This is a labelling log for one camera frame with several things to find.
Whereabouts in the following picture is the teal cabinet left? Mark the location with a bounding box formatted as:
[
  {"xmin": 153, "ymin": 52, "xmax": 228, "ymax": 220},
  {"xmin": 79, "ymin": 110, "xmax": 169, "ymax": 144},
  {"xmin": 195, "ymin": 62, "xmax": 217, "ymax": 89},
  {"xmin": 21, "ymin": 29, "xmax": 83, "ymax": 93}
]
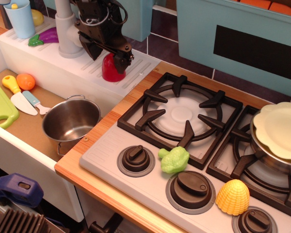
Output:
[{"xmin": 42, "ymin": 0, "xmax": 153, "ymax": 42}]

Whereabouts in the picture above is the green toy broccoli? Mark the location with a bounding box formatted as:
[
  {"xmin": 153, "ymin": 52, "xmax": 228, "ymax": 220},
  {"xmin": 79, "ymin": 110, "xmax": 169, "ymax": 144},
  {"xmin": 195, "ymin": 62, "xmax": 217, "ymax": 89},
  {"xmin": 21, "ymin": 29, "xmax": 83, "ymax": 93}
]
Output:
[{"xmin": 158, "ymin": 146, "xmax": 190, "ymax": 174}]

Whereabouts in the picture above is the blue handled toy spatula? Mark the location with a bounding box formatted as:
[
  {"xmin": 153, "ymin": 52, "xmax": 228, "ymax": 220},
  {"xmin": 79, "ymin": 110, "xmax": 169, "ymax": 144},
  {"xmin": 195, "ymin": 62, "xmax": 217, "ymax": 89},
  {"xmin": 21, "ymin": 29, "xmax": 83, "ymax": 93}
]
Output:
[{"xmin": 22, "ymin": 90, "xmax": 51, "ymax": 115}]

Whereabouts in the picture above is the brown stove knob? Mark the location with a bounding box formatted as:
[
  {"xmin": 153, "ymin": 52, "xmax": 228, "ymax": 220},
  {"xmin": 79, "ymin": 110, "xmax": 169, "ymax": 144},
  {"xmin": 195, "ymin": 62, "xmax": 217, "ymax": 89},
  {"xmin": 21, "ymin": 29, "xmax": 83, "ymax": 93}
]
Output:
[
  {"xmin": 232, "ymin": 206, "xmax": 278, "ymax": 233},
  {"xmin": 165, "ymin": 171, "xmax": 216, "ymax": 215},
  {"xmin": 117, "ymin": 145, "xmax": 155, "ymax": 178}
]

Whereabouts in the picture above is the yellow handled toy knife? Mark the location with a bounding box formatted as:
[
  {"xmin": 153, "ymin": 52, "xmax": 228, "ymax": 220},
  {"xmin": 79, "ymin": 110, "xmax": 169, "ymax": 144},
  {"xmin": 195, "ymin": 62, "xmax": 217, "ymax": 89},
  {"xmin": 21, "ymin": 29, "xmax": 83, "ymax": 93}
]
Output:
[{"xmin": 2, "ymin": 75, "xmax": 38, "ymax": 116}]

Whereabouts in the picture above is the middle brown stove knob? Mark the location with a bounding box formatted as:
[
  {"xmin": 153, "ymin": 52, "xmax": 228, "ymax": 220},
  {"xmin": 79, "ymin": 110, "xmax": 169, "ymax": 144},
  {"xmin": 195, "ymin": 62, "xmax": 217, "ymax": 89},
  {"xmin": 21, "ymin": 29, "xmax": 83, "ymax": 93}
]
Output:
[{"xmin": 165, "ymin": 171, "xmax": 216, "ymax": 215}]

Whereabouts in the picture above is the black burner grate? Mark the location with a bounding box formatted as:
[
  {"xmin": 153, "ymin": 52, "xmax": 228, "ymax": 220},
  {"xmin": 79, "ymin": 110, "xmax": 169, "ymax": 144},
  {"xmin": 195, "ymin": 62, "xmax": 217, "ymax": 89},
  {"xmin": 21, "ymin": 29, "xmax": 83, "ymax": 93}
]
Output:
[
  {"xmin": 117, "ymin": 72, "xmax": 243, "ymax": 170},
  {"xmin": 206, "ymin": 105, "xmax": 291, "ymax": 216}
]

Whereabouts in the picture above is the stainless steel pot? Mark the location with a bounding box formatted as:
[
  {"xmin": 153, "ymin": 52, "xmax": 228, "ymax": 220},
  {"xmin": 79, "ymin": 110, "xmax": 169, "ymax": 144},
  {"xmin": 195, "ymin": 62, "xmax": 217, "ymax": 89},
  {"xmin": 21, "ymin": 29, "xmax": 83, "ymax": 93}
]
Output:
[{"xmin": 42, "ymin": 95, "xmax": 101, "ymax": 156}]

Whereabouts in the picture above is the yellow toy corn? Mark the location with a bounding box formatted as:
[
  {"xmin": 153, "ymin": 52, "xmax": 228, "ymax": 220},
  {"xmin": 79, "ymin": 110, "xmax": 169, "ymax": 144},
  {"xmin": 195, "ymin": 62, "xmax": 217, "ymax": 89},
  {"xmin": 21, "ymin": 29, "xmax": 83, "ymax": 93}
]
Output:
[{"xmin": 215, "ymin": 179, "xmax": 250, "ymax": 216}]

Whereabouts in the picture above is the yellow toy lemon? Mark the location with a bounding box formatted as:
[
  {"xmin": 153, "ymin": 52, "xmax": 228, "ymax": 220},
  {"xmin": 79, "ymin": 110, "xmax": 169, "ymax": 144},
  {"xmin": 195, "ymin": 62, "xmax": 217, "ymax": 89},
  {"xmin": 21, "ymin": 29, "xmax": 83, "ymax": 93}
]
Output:
[{"xmin": 31, "ymin": 9, "xmax": 44, "ymax": 27}]

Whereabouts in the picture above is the blue plastic clamp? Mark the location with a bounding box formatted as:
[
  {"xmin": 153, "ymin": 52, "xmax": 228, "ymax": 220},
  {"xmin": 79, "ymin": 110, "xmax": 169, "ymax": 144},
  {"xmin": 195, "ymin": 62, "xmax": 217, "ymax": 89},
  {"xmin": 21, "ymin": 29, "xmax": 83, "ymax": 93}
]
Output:
[{"xmin": 0, "ymin": 173, "xmax": 44, "ymax": 208}]

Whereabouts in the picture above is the left brown stove knob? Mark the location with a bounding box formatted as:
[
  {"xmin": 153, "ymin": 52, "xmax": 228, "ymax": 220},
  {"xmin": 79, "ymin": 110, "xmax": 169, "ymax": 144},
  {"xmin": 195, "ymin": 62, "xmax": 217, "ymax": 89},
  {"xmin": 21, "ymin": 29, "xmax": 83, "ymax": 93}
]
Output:
[{"xmin": 117, "ymin": 145, "xmax": 155, "ymax": 178}]

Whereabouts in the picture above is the pale yellow flower plate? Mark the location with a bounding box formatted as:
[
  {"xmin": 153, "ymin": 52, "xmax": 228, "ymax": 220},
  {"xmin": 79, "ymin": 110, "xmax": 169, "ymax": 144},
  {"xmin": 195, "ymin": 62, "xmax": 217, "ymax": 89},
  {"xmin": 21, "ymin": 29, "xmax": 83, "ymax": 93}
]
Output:
[{"xmin": 253, "ymin": 102, "xmax": 291, "ymax": 160}]

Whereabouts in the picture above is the purple toy eggplant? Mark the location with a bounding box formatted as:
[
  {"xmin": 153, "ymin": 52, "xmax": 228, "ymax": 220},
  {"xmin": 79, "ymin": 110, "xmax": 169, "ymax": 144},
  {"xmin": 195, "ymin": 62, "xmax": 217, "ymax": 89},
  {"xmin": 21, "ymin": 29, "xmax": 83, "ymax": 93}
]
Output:
[{"xmin": 28, "ymin": 27, "xmax": 59, "ymax": 47}]

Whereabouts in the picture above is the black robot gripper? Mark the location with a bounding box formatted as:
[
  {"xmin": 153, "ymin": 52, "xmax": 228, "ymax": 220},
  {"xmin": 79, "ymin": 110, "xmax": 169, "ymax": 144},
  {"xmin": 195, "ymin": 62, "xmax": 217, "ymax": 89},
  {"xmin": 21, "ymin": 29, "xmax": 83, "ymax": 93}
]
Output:
[{"xmin": 74, "ymin": 0, "xmax": 133, "ymax": 74}]

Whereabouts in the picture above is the right brown stove knob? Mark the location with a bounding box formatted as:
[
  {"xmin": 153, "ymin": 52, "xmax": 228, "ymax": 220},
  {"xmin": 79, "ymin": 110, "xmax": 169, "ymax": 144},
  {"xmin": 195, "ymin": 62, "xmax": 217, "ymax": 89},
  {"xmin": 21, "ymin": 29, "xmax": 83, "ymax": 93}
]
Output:
[{"xmin": 232, "ymin": 206, "xmax": 278, "ymax": 233}]

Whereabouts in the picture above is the black ribbed heat sink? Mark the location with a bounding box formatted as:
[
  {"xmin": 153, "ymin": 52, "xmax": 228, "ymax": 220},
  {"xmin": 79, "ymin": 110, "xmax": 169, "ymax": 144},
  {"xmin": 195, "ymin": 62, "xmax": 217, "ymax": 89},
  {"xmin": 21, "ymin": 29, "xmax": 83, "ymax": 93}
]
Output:
[{"xmin": 0, "ymin": 210, "xmax": 51, "ymax": 233}]

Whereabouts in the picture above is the steel pan on burner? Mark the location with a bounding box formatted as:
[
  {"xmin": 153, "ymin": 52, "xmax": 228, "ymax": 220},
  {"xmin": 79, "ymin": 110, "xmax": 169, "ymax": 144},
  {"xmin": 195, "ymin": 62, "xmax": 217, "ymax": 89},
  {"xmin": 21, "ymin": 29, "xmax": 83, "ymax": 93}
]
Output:
[{"xmin": 250, "ymin": 110, "xmax": 291, "ymax": 176}]

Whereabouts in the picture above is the green toy cutting board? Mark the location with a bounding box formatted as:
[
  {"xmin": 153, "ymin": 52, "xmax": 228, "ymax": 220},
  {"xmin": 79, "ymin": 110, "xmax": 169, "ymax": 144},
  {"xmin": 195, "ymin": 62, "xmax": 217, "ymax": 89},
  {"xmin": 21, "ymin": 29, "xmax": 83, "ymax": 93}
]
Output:
[{"xmin": 0, "ymin": 87, "xmax": 19, "ymax": 129}]

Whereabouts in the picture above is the light blue plastic cup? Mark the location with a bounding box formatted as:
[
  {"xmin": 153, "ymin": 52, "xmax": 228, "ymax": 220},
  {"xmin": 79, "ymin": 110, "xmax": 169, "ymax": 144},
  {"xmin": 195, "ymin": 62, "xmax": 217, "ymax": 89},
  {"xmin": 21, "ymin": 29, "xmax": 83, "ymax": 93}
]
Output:
[{"xmin": 4, "ymin": 0, "xmax": 35, "ymax": 39}]

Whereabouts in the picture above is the left black burner grate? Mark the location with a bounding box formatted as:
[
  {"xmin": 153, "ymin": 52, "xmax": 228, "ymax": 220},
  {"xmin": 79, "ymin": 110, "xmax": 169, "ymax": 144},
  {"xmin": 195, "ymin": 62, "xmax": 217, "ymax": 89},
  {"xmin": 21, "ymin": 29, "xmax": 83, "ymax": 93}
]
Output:
[{"xmin": 117, "ymin": 72, "xmax": 243, "ymax": 170}]

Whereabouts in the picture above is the right black burner grate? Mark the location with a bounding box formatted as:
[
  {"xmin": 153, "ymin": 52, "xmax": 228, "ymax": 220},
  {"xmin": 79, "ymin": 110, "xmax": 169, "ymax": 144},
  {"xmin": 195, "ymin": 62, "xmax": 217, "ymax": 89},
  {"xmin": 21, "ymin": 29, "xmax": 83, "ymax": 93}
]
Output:
[{"xmin": 206, "ymin": 105, "xmax": 291, "ymax": 216}]

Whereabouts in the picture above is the orange toy fruit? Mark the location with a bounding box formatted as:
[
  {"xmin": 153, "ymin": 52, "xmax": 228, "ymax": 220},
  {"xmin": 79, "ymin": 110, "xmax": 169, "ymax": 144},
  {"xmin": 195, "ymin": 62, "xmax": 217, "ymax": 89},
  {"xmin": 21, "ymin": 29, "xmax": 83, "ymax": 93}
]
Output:
[{"xmin": 16, "ymin": 74, "xmax": 35, "ymax": 90}]

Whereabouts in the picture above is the white toy faucet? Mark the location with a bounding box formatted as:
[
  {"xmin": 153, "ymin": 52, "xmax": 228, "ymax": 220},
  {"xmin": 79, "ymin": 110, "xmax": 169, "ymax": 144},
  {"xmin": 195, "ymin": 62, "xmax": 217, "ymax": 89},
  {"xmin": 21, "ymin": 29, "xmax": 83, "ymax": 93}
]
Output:
[{"xmin": 55, "ymin": 0, "xmax": 84, "ymax": 58}]

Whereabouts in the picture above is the dark oven door handle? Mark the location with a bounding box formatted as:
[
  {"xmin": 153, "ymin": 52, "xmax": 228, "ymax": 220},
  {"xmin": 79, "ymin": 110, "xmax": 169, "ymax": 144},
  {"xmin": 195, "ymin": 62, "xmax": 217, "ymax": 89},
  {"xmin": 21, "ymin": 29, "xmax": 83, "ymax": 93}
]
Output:
[{"xmin": 89, "ymin": 213, "xmax": 124, "ymax": 233}]

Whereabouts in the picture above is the teal toy microwave cabinet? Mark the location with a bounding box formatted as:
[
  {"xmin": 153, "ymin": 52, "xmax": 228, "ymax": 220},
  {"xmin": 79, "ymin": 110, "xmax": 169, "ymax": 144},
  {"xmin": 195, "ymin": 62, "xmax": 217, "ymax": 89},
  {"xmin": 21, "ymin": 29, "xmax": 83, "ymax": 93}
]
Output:
[{"xmin": 177, "ymin": 0, "xmax": 291, "ymax": 96}]

